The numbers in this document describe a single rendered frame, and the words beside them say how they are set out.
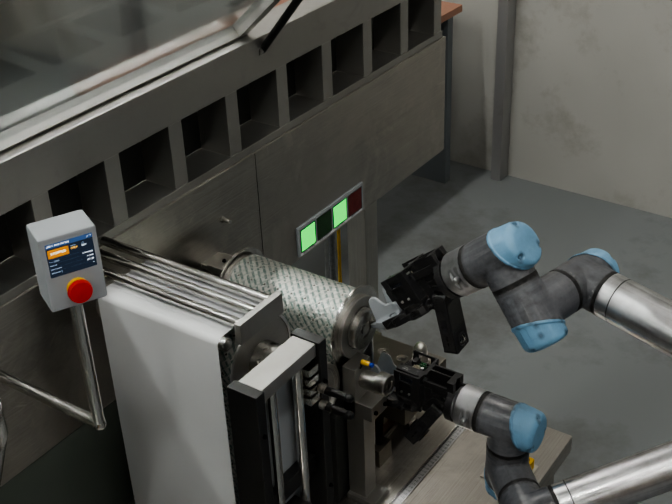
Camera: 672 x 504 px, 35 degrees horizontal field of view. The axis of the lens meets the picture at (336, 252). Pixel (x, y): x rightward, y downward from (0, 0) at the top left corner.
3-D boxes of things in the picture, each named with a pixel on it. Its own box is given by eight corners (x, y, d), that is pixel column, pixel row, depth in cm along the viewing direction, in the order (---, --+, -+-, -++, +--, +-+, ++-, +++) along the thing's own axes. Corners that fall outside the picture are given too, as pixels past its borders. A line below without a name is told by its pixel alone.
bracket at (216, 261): (225, 278, 193) (224, 269, 192) (201, 269, 196) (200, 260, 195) (242, 265, 197) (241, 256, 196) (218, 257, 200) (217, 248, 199)
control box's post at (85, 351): (99, 428, 137) (74, 300, 127) (90, 424, 138) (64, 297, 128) (108, 422, 138) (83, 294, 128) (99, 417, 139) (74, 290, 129)
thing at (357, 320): (350, 333, 177) (372, 300, 181) (340, 329, 178) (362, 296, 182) (359, 358, 183) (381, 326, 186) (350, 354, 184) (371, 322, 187)
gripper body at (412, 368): (411, 347, 192) (470, 368, 186) (411, 385, 196) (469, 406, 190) (389, 369, 186) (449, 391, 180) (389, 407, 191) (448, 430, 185)
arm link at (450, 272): (498, 274, 167) (474, 299, 161) (478, 284, 170) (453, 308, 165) (472, 235, 167) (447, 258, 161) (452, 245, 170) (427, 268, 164)
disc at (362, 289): (334, 382, 182) (330, 312, 174) (331, 381, 182) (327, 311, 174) (380, 338, 192) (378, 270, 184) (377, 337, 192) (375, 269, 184)
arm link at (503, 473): (495, 521, 182) (498, 474, 176) (478, 477, 191) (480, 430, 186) (539, 515, 183) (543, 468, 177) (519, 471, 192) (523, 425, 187)
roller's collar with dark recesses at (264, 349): (281, 399, 158) (278, 365, 154) (250, 386, 161) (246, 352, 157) (306, 377, 162) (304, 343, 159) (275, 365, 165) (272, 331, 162)
